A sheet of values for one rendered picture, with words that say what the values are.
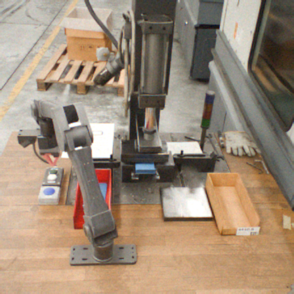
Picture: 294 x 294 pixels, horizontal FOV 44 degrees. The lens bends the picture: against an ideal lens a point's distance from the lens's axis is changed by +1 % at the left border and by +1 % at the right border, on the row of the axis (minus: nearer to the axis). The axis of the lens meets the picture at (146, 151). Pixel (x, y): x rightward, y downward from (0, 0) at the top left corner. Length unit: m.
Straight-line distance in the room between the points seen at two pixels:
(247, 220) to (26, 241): 0.74
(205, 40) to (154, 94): 3.19
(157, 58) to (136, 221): 0.55
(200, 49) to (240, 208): 3.23
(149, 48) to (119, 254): 0.65
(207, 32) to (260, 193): 3.12
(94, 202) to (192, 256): 0.36
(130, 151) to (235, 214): 0.44
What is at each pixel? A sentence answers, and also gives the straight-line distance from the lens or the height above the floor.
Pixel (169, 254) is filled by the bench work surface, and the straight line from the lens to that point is 1.18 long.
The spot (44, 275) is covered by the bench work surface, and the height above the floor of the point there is 0.90.
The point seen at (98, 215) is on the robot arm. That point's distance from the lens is 1.06.
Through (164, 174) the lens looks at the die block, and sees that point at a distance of 1.41.
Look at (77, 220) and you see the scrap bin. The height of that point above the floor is 0.91.
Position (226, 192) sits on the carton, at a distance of 1.43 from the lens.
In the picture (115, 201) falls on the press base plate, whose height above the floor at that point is 0.90.
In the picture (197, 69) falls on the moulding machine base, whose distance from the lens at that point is 4.51.
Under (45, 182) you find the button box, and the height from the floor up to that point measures 0.93.
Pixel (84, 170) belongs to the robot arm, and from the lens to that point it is 1.04.
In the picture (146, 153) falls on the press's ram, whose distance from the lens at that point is 1.35.
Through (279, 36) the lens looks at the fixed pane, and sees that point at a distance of 1.96.
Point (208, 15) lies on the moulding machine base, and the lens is 4.33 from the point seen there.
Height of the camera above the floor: 1.80
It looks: 34 degrees down
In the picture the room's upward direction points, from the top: 4 degrees clockwise
